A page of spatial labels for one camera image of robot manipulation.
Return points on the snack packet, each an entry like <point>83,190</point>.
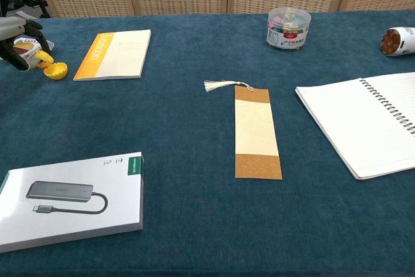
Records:
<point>27,45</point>

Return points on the white USB hub box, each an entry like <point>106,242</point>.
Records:
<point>69,199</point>

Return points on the yellow rubber duck toy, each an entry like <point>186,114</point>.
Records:
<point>44,59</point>

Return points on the yellow cream notebook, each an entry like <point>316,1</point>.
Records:
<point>118,54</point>

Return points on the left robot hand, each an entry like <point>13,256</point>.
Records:
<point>13,30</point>

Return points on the yellow eggshell cup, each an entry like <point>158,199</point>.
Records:
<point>56,72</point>

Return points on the white tube with brown end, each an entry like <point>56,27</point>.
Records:
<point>400,41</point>

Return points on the clear tub of binder clips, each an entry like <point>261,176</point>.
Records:
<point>288,32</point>

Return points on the open spiral notebook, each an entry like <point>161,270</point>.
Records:
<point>363,121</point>

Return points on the blue table cloth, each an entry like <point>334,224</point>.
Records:
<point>194,218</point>

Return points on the brown cream bookmark with tassel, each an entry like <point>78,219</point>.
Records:
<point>256,127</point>

